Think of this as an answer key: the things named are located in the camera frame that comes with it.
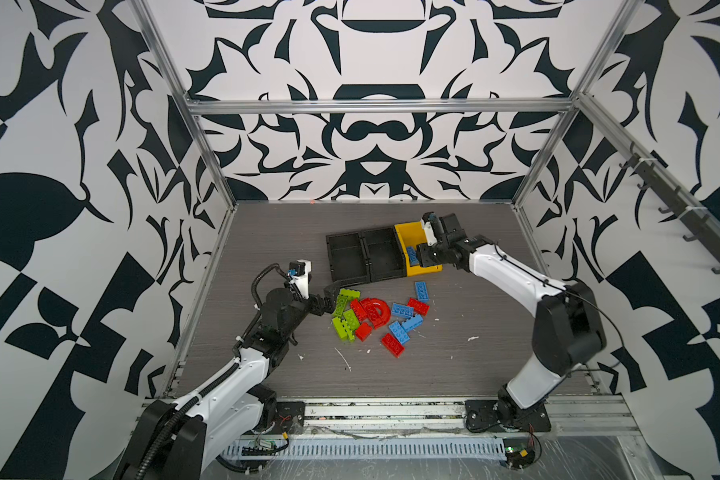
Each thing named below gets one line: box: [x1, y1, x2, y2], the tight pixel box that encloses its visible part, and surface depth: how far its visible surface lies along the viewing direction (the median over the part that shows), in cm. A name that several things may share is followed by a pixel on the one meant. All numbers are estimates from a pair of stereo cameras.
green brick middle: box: [343, 309, 360, 337], surface depth 92 cm
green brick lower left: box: [332, 317, 355, 342], surface depth 88 cm
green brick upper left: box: [332, 294, 348, 318], surface depth 93 cm
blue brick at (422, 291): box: [415, 281, 429, 303], surface depth 96 cm
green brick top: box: [339, 288, 361, 298], surface depth 96 cm
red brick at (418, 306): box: [407, 297, 431, 317], surface depth 93 cm
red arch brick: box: [360, 297, 391, 329], surface depth 93 cm
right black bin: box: [361, 225, 407, 283], surface depth 103 cm
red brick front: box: [381, 333, 405, 358], surface depth 87 cm
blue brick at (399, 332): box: [388, 321, 411, 345], surface depth 89 cm
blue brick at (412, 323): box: [401, 314, 424, 333], surface depth 90 cm
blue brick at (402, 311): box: [391, 303, 415, 318], surface depth 93 cm
